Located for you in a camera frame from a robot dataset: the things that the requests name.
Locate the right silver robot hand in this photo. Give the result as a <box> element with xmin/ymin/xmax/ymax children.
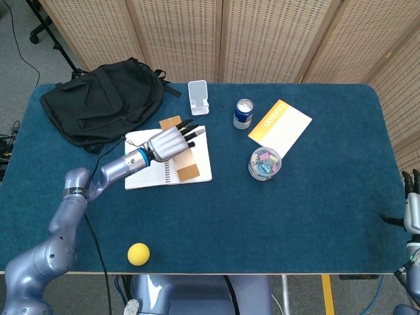
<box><xmin>379</xmin><ymin>169</ymin><xmax>420</xmax><ymax>236</ymax></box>

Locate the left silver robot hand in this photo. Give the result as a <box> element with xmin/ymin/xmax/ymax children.
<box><xmin>146</xmin><ymin>118</ymin><xmax>206</xmax><ymax>163</ymax></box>

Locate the yellow brown paper card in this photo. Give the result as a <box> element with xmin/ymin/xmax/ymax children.
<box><xmin>159</xmin><ymin>115</ymin><xmax>201</xmax><ymax>182</ymax></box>

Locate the white spiral notebook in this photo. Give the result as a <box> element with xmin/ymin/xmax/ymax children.
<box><xmin>124</xmin><ymin>125</ymin><xmax>213</xmax><ymax>191</ymax></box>

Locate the white phone stand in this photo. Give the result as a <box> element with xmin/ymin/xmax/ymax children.
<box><xmin>188</xmin><ymin>80</ymin><xmax>210</xmax><ymax>116</ymax></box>

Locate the black backpack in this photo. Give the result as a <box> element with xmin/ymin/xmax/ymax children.
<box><xmin>39</xmin><ymin>57</ymin><xmax>182</xmax><ymax>154</ymax></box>

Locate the blue and white soda can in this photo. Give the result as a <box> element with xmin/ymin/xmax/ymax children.
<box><xmin>232</xmin><ymin>98</ymin><xmax>254</xmax><ymax>130</ymax></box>

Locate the clear jar of coloured clips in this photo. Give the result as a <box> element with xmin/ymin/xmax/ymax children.
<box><xmin>247</xmin><ymin>146</ymin><xmax>282</xmax><ymax>181</ymax></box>

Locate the yellow foam ball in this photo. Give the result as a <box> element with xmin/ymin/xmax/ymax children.
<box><xmin>127</xmin><ymin>242</ymin><xmax>151</xmax><ymax>266</ymax></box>

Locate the yellow and white book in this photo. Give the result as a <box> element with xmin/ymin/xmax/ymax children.
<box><xmin>247</xmin><ymin>99</ymin><xmax>313</xmax><ymax>158</ymax></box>

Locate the blue tablecloth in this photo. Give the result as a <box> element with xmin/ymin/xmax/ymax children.
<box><xmin>0</xmin><ymin>83</ymin><xmax>411</xmax><ymax>275</ymax></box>

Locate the wicker folding screen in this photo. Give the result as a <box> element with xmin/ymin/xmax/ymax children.
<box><xmin>39</xmin><ymin>0</ymin><xmax>420</xmax><ymax>171</ymax></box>

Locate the black tripod stand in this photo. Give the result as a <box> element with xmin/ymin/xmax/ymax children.
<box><xmin>26</xmin><ymin>0</ymin><xmax>88</xmax><ymax>79</ymax></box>

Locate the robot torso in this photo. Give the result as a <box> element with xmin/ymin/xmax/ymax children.
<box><xmin>133</xmin><ymin>274</ymin><xmax>273</xmax><ymax>315</ymax></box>

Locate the black office chair wheel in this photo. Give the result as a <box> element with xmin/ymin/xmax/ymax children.
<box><xmin>29</xmin><ymin>16</ymin><xmax>53</xmax><ymax>45</ymax></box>

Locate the blue cable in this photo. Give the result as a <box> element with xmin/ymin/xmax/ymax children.
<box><xmin>360</xmin><ymin>274</ymin><xmax>385</xmax><ymax>315</ymax></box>

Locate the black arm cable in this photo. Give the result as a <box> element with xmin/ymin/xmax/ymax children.
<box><xmin>84</xmin><ymin>144</ymin><xmax>114</xmax><ymax>315</ymax></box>

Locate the black floor cable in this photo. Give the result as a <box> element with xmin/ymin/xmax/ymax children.
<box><xmin>3</xmin><ymin>0</ymin><xmax>41</xmax><ymax>89</ymax></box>

